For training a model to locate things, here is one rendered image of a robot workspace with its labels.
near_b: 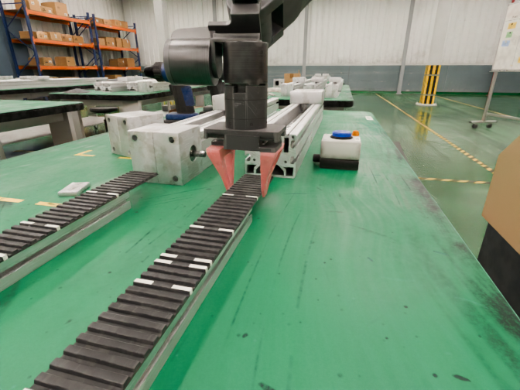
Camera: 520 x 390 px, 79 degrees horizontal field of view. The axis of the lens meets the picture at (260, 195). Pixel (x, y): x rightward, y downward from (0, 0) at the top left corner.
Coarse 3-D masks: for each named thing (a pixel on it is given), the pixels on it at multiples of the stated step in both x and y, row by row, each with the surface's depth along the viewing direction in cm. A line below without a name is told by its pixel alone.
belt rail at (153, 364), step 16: (240, 224) 38; (240, 240) 38; (224, 256) 33; (208, 272) 29; (208, 288) 29; (192, 304) 26; (176, 320) 24; (176, 336) 24; (160, 352) 22; (144, 368) 20; (160, 368) 22; (128, 384) 18; (144, 384) 20
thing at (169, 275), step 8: (144, 272) 27; (152, 272) 27; (160, 272) 27; (168, 272) 27; (176, 272) 27; (184, 272) 27; (192, 272) 27; (152, 280) 26; (160, 280) 26; (168, 280) 26; (176, 280) 26; (184, 280) 26; (192, 280) 26; (200, 280) 26
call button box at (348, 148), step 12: (324, 144) 65; (336, 144) 64; (348, 144) 64; (360, 144) 63; (324, 156) 66; (336, 156) 65; (348, 156) 65; (324, 168) 67; (336, 168) 66; (348, 168) 65
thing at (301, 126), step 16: (288, 112) 90; (304, 112) 87; (320, 112) 117; (288, 128) 79; (304, 128) 69; (288, 144) 64; (304, 144) 74; (256, 160) 61; (288, 160) 60; (288, 176) 61
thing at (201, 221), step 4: (200, 220) 36; (204, 220) 36; (208, 220) 36; (212, 220) 36; (216, 220) 36; (220, 220) 36; (196, 224) 35; (200, 224) 35; (204, 224) 35; (208, 224) 35; (212, 224) 35; (216, 224) 35; (220, 224) 35; (224, 224) 35; (228, 224) 36; (232, 224) 35; (236, 224) 35; (224, 228) 35; (228, 228) 35; (232, 228) 34; (236, 228) 35
